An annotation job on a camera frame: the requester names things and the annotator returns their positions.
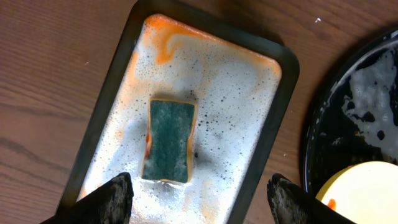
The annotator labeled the green yellow sponge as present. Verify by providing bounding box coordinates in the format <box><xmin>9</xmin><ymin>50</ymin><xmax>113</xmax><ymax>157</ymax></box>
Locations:
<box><xmin>141</xmin><ymin>99</ymin><xmax>197</xmax><ymax>183</ymax></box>

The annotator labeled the round black tray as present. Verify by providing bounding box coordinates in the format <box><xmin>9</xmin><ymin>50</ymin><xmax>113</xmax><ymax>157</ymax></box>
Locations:
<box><xmin>300</xmin><ymin>30</ymin><xmax>397</xmax><ymax>195</ymax></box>

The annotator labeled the yellow plate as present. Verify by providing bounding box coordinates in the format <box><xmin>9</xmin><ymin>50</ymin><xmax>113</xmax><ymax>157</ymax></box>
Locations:
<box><xmin>316</xmin><ymin>161</ymin><xmax>397</xmax><ymax>224</ymax></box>

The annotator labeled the stained white cloth pad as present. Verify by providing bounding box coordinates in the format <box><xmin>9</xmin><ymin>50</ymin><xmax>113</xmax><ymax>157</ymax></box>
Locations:
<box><xmin>80</xmin><ymin>14</ymin><xmax>282</xmax><ymax>223</ymax></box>

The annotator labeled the small rectangular black tray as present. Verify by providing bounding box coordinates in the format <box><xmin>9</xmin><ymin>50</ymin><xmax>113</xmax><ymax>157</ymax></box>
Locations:
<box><xmin>57</xmin><ymin>1</ymin><xmax>299</xmax><ymax>223</ymax></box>

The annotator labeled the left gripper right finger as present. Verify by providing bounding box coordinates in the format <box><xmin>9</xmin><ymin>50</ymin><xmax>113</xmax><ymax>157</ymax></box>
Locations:
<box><xmin>267</xmin><ymin>173</ymin><xmax>354</xmax><ymax>224</ymax></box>

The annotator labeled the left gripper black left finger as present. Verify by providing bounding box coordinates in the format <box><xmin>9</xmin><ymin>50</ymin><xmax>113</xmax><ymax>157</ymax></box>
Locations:
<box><xmin>42</xmin><ymin>172</ymin><xmax>134</xmax><ymax>224</ymax></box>

